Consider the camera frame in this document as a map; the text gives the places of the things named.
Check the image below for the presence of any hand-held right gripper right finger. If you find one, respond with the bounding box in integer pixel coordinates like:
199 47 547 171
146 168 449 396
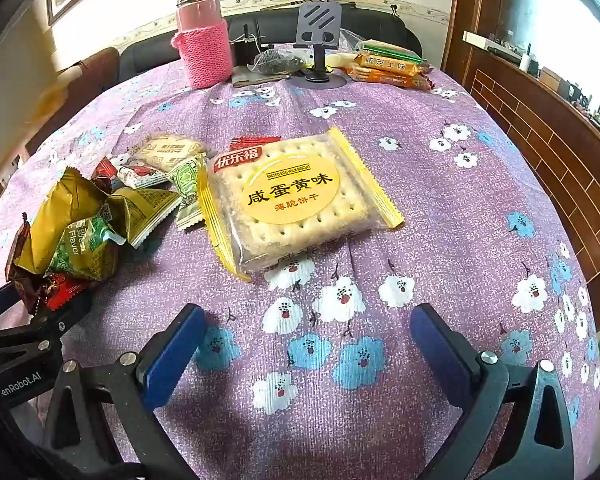
410 303 576 480

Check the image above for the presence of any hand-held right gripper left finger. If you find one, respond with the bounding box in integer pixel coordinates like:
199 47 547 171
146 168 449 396
40 303 209 480

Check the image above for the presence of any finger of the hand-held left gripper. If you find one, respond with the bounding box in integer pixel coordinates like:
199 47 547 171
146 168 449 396
10 287 93 356
0 280 28 331

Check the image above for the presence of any dark red candy packet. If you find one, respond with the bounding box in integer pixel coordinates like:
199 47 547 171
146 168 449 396
5 212 93 313

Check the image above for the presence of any green snack packet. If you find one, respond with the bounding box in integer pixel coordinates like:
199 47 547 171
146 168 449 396
47 212 126 281

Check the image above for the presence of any large gold snack packet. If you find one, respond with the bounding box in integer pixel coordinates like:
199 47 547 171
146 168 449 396
25 166 113 276

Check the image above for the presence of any small gold snack packet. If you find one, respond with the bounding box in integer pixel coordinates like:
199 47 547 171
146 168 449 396
105 186 183 250

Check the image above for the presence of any small red candy packet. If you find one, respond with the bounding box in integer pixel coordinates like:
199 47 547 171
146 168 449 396
91 156 126 193

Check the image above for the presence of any green white candy packet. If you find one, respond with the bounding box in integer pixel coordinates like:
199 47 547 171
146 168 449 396
166 152 208 231

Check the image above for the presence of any purple floral tablecloth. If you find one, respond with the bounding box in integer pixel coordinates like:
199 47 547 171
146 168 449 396
0 67 600 480

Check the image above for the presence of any white red candy packet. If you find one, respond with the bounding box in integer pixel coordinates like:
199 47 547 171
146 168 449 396
115 160 173 190

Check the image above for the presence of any large yellow cracker packet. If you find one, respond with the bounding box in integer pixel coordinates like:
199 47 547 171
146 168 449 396
198 126 405 281

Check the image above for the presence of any beige biscuit packet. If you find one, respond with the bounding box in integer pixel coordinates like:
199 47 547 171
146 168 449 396
130 133 208 173

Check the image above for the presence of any wooden cabinet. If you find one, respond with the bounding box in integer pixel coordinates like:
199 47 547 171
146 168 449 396
462 30 600 321

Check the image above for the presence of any brown armchair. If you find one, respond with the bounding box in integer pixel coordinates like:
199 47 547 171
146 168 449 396
22 47 121 161

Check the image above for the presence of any black leather sofa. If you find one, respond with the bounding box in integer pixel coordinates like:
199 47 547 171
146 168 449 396
117 10 423 83

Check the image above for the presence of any orange cracker packet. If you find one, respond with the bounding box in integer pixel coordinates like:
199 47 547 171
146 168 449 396
350 66 436 92
352 52 428 78

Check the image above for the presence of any pink bottle with knitted sleeve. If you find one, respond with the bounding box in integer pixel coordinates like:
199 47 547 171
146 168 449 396
172 0 233 90

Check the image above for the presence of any clear plastic bag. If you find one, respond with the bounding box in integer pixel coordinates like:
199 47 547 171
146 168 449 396
252 45 306 78

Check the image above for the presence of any small black box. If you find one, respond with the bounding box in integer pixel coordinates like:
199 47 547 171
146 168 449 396
232 25 261 68

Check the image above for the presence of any green yellow cracker packet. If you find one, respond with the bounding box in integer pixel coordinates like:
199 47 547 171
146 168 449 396
355 39 423 63

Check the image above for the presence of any grey phone stand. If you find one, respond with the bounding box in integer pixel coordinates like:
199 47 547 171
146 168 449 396
292 1 348 90

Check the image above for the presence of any wooden door frame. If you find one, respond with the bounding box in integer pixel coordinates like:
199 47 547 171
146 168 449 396
440 0 511 91

